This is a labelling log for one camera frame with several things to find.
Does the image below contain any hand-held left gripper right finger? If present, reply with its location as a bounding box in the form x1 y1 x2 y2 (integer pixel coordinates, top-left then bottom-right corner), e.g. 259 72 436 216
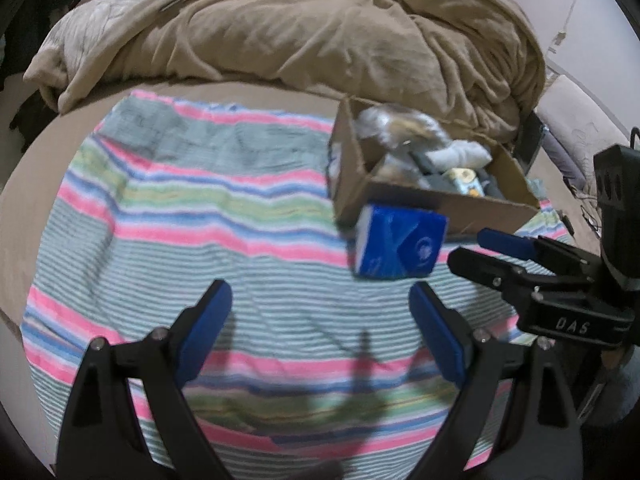
409 281 583 480

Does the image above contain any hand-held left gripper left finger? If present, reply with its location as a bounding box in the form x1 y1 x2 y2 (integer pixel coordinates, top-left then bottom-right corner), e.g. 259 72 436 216
54 280 234 480

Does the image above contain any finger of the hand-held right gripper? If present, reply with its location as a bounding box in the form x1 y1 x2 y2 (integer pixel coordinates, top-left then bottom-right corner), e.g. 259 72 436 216
446 247 541 311
477 228 601 281

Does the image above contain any brown cardboard box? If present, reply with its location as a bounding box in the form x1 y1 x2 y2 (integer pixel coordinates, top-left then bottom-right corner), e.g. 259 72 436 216
327 96 542 236

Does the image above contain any dark grey sock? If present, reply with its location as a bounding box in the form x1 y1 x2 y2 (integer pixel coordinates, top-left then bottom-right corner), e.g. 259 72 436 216
477 169 507 200

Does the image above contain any yellow cartoon tissue pack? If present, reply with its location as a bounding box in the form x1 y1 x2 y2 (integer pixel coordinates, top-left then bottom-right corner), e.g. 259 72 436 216
442 167 486 197

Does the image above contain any blue tissue pack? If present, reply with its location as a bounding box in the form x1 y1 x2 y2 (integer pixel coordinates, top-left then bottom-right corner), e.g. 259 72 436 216
354 204 449 280

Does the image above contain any white socks bundle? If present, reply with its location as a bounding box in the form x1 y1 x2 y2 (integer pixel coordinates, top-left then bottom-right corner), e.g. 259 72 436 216
430 141 493 171

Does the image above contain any grey pillow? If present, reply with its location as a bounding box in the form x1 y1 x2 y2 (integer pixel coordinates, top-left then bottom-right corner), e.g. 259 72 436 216
540 130 586 188

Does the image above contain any striped cloth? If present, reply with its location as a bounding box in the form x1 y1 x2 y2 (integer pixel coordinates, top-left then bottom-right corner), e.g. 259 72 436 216
20 89 573 473

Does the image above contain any white patterned pillow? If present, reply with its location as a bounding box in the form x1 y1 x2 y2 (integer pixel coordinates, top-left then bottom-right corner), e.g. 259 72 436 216
537 75 631 181

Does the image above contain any beige fleece blanket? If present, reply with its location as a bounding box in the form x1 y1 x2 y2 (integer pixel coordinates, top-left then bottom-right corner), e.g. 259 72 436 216
55 0 547 141

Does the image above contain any cream quilted duvet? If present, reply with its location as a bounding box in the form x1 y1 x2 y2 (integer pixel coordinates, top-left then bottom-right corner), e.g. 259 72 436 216
22 0 201 113

